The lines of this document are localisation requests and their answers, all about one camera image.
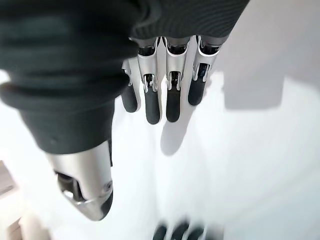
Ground left robot hand black fingertips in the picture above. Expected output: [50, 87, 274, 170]
[151, 218, 209, 240]

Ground right robot hand black cloth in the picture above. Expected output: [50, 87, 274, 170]
[0, 0, 251, 222]

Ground white bed sheet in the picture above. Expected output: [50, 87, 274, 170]
[0, 69, 320, 240]

